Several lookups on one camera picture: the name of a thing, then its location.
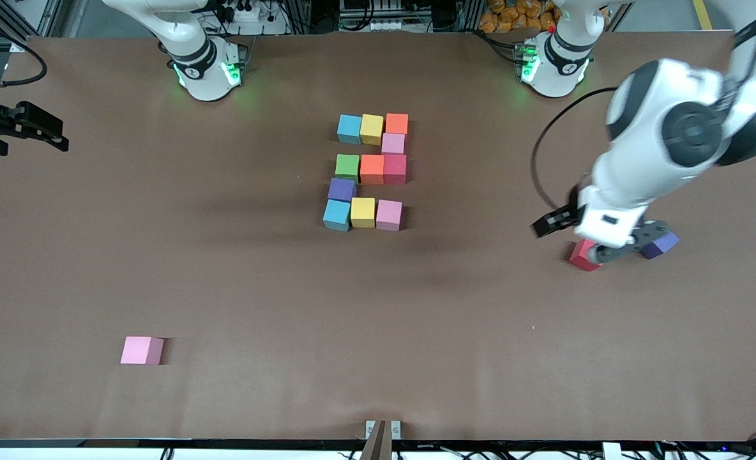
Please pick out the red foam cube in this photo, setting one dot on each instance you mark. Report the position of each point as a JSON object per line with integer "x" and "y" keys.
{"x": 395, "y": 168}
{"x": 582, "y": 255}

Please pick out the pink foam cube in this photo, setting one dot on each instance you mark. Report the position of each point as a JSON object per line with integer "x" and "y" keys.
{"x": 393, "y": 143}
{"x": 389, "y": 214}
{"x": 142, "y": 350}

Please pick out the orange foam cube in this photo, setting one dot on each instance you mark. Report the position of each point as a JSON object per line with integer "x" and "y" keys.
{"x": 372, "y": 168}
{"x": 396, "y": 123}

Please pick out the yellow foam cube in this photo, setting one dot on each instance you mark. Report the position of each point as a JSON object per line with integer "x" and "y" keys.
{"x": 371, "y": 128}
{"x": 363, "y": 212}

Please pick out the green foam cube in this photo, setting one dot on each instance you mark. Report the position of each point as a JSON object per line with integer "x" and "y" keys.
{"x": 347, "y": 167}

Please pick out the purple foam cube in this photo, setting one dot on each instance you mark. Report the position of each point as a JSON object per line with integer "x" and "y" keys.
{"x": 662, "y": 246}
{"x": 341, "y": 190}

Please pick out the blue foam cube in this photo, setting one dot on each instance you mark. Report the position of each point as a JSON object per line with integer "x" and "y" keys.
{"x": 349, "y": 128}
{"x": 336, "y": 214}

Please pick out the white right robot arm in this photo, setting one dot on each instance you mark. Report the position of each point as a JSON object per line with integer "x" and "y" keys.
{"x": 202, "y": 80}

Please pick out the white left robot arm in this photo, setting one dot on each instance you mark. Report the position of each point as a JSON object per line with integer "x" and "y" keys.
{"x": 691, "y": 128}

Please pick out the orange fruit bag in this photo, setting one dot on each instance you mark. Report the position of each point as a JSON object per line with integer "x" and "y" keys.
{"x": 502, "y": 19}

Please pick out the paper table cover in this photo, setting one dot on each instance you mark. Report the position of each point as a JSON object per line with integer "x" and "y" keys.
{"x": 378, "y": 370}

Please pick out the grey electronics box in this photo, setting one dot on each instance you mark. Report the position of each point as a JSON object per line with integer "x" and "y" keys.
{"x": 378, "y": 25}

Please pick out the small white bracket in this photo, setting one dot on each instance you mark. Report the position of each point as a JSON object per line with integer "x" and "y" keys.
{"x": 611, "y": 451}

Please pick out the metal mounting bracket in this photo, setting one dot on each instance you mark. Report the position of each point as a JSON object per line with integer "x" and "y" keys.
{"x": 396, "y": 429}

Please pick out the grey camera pole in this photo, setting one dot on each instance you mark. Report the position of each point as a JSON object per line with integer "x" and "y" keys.
{"x": 378, "y": 444}

